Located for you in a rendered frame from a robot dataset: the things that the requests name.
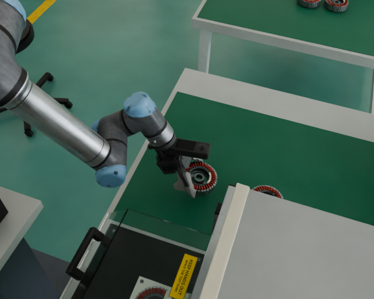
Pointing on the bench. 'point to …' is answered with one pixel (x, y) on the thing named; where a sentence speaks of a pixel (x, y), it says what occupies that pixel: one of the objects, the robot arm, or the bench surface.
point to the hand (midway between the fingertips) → (200, 179)
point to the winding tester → (294, 253)
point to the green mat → (262, 166)
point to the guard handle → (83, 253)
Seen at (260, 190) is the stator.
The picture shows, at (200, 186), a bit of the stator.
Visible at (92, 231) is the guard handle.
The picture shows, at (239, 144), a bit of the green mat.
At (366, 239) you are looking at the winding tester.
